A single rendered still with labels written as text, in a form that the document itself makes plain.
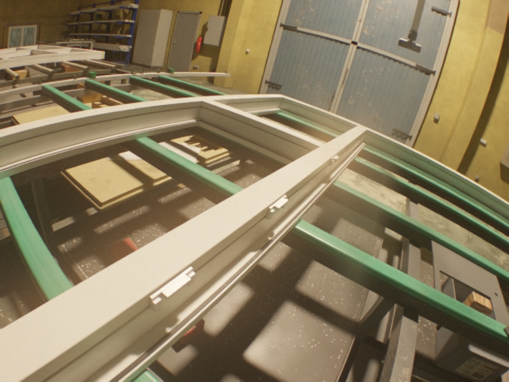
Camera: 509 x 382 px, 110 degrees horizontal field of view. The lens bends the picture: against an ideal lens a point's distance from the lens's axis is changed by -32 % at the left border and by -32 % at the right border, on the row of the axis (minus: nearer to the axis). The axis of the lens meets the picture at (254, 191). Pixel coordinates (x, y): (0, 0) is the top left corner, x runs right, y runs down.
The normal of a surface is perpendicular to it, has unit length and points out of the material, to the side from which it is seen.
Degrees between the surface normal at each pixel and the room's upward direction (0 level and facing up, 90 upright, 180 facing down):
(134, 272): 0
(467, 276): 0
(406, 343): 0
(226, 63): 90
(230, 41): 90
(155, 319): 90
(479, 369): 90
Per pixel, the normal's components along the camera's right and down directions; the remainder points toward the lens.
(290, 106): -0.52, 0.31
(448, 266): 0.23, -0.84
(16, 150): 0.83, 0.43
